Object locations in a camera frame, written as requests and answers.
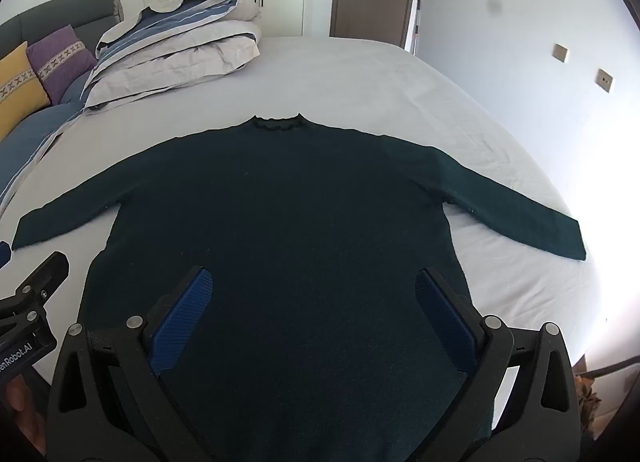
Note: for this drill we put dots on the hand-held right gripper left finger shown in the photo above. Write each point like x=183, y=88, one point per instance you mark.
x=185, y=322

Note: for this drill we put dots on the yellow cushion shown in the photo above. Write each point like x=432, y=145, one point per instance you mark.
x=17, y=86

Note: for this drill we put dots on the brown object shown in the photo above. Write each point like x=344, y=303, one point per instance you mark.
x=586, y=392

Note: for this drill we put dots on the grey upholstered headboard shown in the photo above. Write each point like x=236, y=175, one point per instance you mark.
x=60, y=9

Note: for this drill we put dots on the folded grey blue duvet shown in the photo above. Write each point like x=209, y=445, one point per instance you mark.
x=175, y=51

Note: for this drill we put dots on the purple cushion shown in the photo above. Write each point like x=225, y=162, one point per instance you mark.
x=60, y=61

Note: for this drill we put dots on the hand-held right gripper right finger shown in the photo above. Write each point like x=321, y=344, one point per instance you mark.
x=445, y=327

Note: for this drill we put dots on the beige wall socket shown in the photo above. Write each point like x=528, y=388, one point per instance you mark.
x=560, y=52
x=605, y=80

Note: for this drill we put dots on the dark green sweater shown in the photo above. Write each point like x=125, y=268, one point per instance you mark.
x=300, y=217

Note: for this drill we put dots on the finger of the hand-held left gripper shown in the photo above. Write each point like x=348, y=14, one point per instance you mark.
x=47, y=272
x=2, y=253

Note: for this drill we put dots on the person's left hand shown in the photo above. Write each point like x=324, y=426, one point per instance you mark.
x=17, y=399

